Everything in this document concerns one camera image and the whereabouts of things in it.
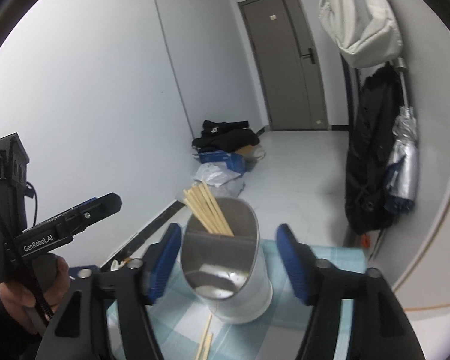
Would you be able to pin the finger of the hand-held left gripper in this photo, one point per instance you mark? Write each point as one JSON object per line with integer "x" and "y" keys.
{"x": 93, "y": 212}

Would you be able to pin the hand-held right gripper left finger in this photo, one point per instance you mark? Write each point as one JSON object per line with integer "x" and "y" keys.
{"x": 167, "y": 258}

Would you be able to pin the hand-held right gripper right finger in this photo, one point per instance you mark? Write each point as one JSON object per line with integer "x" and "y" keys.
{"x": 290, "y": 262}

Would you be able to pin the white utensil holder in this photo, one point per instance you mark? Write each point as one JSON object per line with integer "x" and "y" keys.
{"x": 255, "y": 288}

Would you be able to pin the bunch of wooden chopsticks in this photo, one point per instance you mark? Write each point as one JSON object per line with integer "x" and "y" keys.
{"x": 210, "y": 213}

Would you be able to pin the slim wooden chopstick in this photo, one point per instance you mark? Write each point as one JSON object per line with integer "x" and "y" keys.
{"x": 203, "y": 337}
{"x": 207, "y": 347}

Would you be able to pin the white shoulder bag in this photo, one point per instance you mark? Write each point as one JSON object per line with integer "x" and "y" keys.
{"x": 360, "y": 18}

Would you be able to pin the person's left forearm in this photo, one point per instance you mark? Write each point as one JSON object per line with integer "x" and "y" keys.
{"x": 0, "y": 330}

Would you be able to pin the person's left hand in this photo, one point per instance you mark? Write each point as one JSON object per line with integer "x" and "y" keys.
{"x": 13, "y": 294}

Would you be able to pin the blue plaid placemat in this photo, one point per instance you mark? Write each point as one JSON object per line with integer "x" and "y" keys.
{"x": 333, "y": 258}

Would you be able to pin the white crumpled bag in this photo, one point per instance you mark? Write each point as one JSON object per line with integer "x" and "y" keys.
{"x": 116, "y": 265}

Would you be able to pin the grey plastic parcel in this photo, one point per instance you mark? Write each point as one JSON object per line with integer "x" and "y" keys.
{"x": 234, "y": 187}

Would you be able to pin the white plastic parcel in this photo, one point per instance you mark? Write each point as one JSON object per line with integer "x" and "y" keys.
{"x": 213, "y": 174}

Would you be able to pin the blue cardboard box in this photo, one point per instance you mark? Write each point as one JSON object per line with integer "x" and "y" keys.
{"x": 228, "y": 161}

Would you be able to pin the brown cardboard box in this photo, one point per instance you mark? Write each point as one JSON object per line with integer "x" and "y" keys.
{"x": 251, "y": 152}

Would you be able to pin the pile of black clothes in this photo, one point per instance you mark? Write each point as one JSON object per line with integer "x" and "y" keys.
{"x": 225, "y": 135}

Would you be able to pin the black backpack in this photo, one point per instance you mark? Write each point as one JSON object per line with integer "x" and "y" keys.
{"x": 371, "y": 150}

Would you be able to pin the silver folding umbrella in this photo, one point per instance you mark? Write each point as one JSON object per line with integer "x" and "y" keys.
{"x": 407, "y": 172}

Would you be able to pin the black framed door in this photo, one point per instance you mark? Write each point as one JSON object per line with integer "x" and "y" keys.
{"x": 353, "y": 82}

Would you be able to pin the grey entrance door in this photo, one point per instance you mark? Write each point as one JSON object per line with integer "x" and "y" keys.
{"x": 281, "y": 63}

